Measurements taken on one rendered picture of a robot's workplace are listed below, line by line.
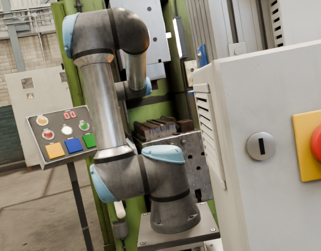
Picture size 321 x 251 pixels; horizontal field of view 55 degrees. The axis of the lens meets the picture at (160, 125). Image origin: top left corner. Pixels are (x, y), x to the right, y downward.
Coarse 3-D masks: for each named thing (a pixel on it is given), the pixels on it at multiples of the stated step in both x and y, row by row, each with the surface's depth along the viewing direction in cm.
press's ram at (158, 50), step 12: (120, 0) 180; (132, 0) 182; (144, 0) 184; (156, 0) 185; (144, 12) 184; (156, 12) 186; (156, 24) 186; (156, 36) 187; (168, 36) 208; (156, 48) 187; (168, 48) 189; (120, 60) 186; (156, 60) 188; (168, 60) 189; (120, 72) 205
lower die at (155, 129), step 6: (156, 120) 217; (162, 120) 217; (150, 126) 194; (156, 126) 191; (162, 126) 192; (168, 126) 192; (174, 126) 193; (144, 132) 189; (150, 132) 190; (156, 132) 191; (162, 132) 192; (168, 132) 193; (174, 132) 194; (150, 138) 190
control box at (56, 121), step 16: (64, 112) 169; (80, 112) 174; (32, 128) 156; (48, 128) 160; (80, 128) 168; (32, 144) 159; (48, 144) 156; (64, 144) 159; (48, 160) 151; (64, 160) 158
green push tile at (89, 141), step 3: (87, 135) 167; (90, 135) 168; (93, 135) 169; (84, 138) 165; (87, 138) 166; (90, 138) 167; (93, 138) 168; (84, 141) 165; (87, 141) 165; (90, 141) 166; (93, 141) 167; (87, 144) 164; (90, 144) 165; (93, 144) 166; (87, 147) 164; (90, 147) 165
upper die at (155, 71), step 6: (150, 66) 187; (156, 66) 188; (162, 66) 189; (150, 72) 187; (156, 72) 188; (162, 72) 189; (126, 78) 215; (150, 78) 188; (156, 78) 189; (162, 78) 191
